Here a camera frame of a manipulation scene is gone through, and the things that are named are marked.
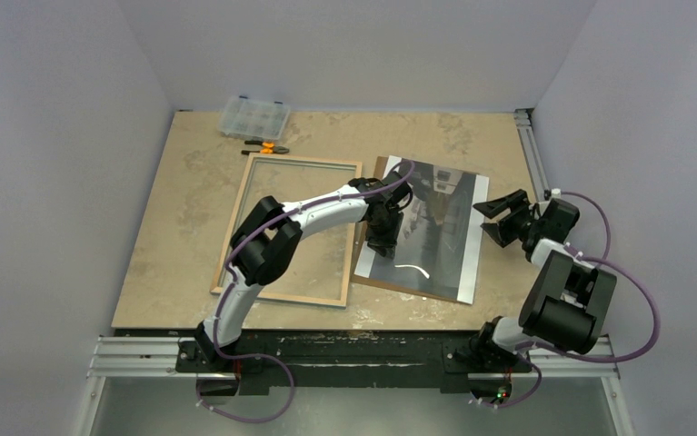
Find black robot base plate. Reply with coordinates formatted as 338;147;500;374
175;330;531;400

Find aluminium front rail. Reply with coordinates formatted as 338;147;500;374
86;337;619;378

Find blue wooden picture frame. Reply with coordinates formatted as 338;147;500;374
209;154;363;308

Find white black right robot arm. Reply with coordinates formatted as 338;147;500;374
468;190;617;370

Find brown cardboard backing board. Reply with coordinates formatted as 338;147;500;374
349;156;463;303

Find clear plastic organizer box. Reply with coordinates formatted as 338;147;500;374
217;95;291;142

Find orange black pliers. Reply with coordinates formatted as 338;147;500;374
241;140;290;155

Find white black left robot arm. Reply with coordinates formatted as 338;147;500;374
194;171;413;372

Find grey landscape photo print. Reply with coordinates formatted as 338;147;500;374
354;155;491;306

